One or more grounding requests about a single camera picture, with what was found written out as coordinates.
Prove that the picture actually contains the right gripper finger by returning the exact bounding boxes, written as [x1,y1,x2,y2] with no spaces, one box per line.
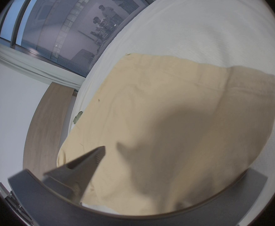
[43,146,106,205]

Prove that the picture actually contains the tan shorts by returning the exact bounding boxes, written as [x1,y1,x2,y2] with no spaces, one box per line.
[57,53,275,216]

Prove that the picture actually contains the bed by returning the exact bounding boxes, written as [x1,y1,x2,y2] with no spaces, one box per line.
[23,0,275,217]

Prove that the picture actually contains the olive green garment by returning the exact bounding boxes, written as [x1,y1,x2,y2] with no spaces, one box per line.
[73,111,84,125]

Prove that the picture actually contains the white curtain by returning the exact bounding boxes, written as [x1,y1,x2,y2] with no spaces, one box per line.
[0,42,82,90]

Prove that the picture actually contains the window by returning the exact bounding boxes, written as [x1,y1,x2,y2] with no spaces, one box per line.
[0,0,176,78]

